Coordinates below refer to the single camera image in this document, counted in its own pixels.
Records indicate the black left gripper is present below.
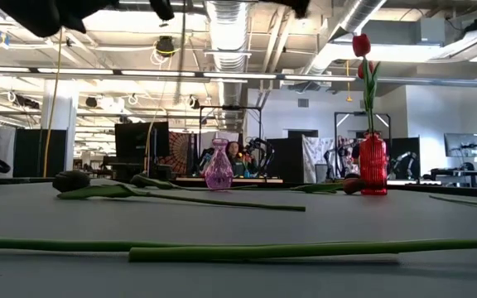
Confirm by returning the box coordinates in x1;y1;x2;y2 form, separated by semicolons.
62;0;176;34

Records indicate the dark purple artificial tulip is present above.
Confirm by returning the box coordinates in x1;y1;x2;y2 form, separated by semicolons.
51;169;307;213
129;173;260;192
128;238;477;264

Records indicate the purple glass vase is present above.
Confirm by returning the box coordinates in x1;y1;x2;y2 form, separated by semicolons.
204;138;234;191

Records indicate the red ribbed glass vase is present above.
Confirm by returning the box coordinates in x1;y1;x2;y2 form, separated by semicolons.
359;132;388;196

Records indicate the black round ceiling device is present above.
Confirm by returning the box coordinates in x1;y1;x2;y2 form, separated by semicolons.
155;36;176;58

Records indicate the long linear ceiling lamp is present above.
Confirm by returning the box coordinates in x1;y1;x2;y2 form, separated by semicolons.
0;65;477;89

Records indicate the large black monitor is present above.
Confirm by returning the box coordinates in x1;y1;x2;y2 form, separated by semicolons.
113;121;171;165

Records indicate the mandala pattern tapestry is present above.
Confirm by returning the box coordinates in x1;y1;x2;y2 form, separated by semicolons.
159;131;193;175

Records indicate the white pillar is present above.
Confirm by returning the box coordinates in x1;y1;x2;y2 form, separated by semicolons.
41;80;78;177

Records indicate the white patterned cloth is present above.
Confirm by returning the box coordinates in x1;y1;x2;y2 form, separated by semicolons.
301;136;335;184

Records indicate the black cabinet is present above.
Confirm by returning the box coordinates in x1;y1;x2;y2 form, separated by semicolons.
266;129;320;184

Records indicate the person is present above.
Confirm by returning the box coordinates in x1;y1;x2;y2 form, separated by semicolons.
224;140;250;178

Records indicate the wooden background table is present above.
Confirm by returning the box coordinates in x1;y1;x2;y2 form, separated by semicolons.
175;176;284;185

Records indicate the black screen panel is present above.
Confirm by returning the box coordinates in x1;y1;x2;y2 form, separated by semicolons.
388;137;422;180

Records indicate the black partition panel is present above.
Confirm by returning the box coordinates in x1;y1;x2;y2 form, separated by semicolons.
13;128;68;178

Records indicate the desk monitor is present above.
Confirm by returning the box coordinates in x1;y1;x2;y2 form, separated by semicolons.
444;132;477;158

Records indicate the dark office desk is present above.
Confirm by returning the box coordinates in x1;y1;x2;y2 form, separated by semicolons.
428;167;477;188

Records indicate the grey-blue table mat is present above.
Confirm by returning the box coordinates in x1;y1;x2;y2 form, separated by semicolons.
0;178;477;298

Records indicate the smooth silver ventilation duct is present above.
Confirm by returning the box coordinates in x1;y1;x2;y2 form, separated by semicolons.
304;0;388;76

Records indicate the silver ribbed ventilation duct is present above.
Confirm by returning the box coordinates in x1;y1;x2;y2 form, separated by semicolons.
204;0;251;132

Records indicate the grey rectangular air duct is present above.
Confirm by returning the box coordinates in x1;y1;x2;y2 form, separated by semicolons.
360;18;446;46

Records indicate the yellow hanging cable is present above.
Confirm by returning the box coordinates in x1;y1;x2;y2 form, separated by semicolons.
41;26;65;178

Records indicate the black metal table frame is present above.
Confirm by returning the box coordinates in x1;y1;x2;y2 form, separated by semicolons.
0;175;477;199

